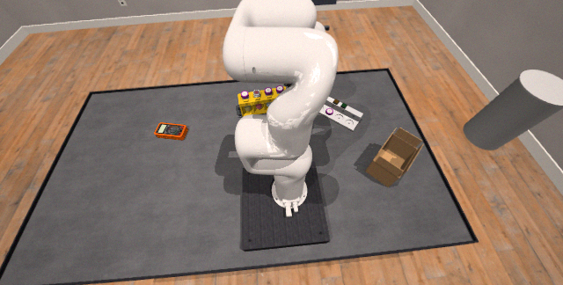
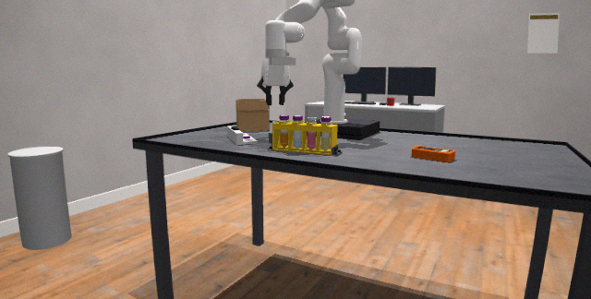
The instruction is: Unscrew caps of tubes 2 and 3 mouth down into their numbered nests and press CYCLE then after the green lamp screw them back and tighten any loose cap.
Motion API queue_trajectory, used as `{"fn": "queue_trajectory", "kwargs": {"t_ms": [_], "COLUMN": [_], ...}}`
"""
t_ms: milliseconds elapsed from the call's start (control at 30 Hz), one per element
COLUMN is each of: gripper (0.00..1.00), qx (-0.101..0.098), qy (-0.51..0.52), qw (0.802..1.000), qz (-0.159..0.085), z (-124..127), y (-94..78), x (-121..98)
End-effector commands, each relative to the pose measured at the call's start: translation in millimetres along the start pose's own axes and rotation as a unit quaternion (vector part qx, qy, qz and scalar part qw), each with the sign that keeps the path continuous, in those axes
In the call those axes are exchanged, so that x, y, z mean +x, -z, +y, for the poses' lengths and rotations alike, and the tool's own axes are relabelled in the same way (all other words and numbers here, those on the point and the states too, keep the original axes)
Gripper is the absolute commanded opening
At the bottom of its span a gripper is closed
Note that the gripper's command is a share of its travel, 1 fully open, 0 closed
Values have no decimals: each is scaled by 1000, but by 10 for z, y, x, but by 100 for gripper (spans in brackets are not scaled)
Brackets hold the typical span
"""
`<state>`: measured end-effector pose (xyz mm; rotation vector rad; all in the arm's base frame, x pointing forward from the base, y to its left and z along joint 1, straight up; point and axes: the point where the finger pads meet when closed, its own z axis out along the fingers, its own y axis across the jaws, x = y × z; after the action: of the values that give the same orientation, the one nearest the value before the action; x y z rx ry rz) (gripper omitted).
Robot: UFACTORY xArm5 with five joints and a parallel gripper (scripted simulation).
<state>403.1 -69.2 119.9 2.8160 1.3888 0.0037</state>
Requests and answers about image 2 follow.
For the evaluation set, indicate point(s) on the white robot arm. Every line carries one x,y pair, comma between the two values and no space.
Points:
287,28

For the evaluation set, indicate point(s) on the brown cardboard box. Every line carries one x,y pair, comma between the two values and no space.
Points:
253,115

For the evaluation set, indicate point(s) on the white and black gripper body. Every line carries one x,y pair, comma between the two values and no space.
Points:
274,75

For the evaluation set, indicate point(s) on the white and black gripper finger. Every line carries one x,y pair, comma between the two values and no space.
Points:
283,90
267,91

